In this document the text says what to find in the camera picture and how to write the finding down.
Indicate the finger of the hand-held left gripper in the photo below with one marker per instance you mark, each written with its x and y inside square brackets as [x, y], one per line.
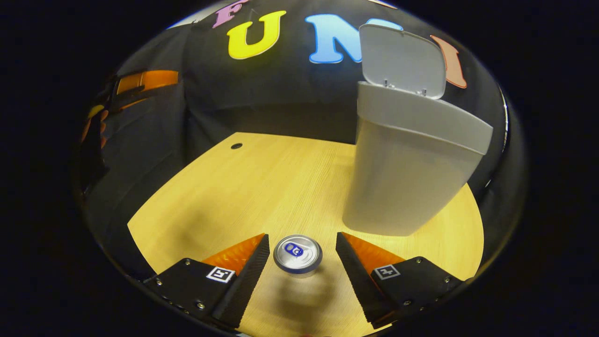
[135, 104]
[149, 80]

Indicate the white desktop garbage bin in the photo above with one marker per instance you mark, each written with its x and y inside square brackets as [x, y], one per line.
[407, 178]

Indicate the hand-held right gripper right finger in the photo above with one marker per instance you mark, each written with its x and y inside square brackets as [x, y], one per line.
[358, 288]

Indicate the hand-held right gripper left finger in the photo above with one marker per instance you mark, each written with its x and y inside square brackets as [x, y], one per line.
[248, 285]

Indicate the silver blue pop can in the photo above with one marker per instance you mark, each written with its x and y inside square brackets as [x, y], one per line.
[297, 260]

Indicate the wooden desktop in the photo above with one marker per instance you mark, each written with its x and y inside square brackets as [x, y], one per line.
[281, 187]

